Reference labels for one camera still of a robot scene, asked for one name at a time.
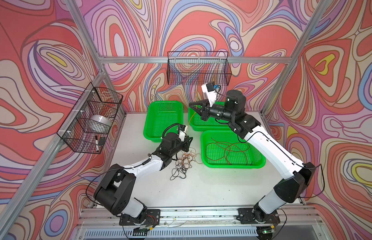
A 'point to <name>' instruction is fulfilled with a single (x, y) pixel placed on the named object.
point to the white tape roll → (100, 121)
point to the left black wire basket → (88, 125)
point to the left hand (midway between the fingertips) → (192, 136)
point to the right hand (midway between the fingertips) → (191, 108)
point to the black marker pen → (96, 143)
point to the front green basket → (237, 159)
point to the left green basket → (160, 114)
